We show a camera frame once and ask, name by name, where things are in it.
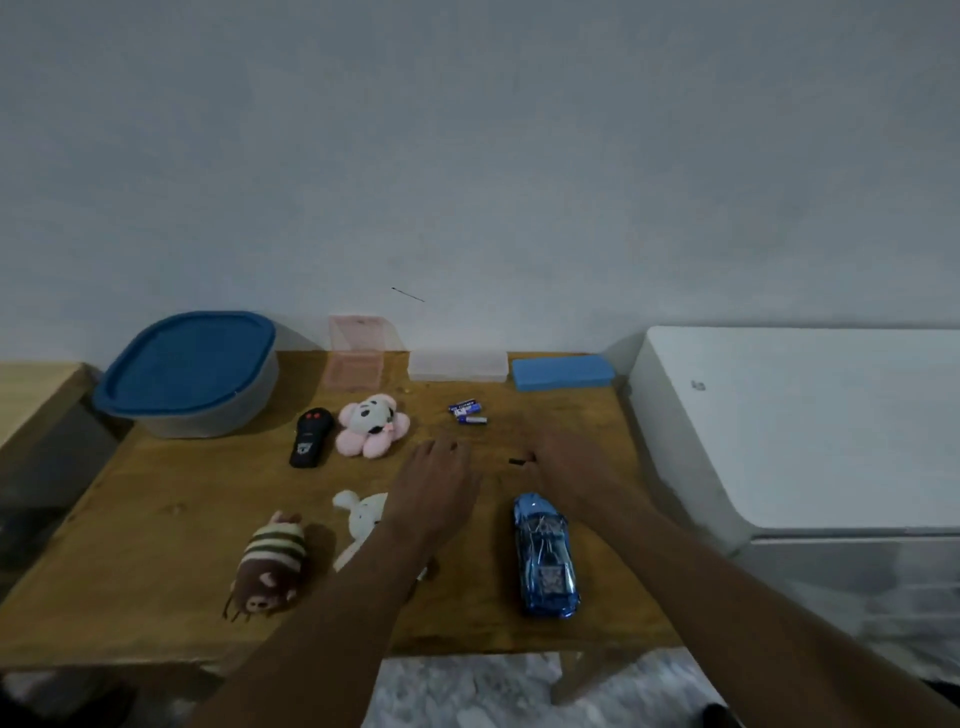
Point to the person's right hand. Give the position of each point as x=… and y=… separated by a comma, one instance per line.
x=581, y=476

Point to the person's left hand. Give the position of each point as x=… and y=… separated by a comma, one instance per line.
x=435, y=491

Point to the white dog plush toy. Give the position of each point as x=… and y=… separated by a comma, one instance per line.
x=364, y=517

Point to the blue white battery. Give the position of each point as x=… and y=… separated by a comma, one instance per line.
x=472, y=420

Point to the blue toy car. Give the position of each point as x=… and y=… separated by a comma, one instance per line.
x=544, y=555

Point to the blue battery pair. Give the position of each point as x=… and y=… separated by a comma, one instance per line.
x=465, y=409

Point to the pink flower plush toy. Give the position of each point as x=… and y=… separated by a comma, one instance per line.
x=371, y=427

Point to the blue plastic case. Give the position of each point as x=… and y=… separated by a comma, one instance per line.
x=562, y=373

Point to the clear plastic case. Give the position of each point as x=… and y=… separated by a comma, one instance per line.
x=457, y=366

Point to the pink transparent case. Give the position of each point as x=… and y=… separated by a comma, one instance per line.
x=352, y=371

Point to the brown striped plush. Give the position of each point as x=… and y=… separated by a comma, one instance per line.
x=270, y=555

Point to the person's right forearm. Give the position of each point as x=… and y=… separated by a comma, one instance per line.
x=750, y=622

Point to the person's left forearm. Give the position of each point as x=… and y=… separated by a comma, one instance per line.
x=322, y=637

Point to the blue container lid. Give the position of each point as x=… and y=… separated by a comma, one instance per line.
x=184, y=364

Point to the black remote control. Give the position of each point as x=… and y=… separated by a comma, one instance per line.
x=310, y=442

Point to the wooden table leg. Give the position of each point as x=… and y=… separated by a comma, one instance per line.
x=581, y=675

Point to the white cabinet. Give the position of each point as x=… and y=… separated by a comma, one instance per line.
x=787, y=427

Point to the wooden side table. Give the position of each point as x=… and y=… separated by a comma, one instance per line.
x=37, y=397

